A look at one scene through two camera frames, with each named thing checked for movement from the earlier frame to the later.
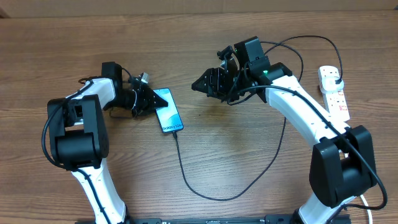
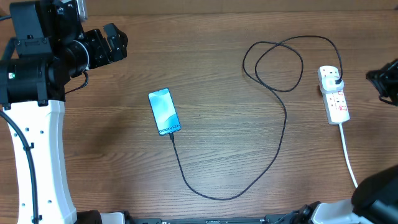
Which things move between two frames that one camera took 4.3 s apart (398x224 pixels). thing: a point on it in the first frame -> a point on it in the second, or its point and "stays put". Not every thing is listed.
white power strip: x=334 y=101 stays put
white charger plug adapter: x=329 y=86 stays put
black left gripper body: x=142 y=103 -> x=98 y=53
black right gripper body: x=227 y=86 -> x=385 y=83
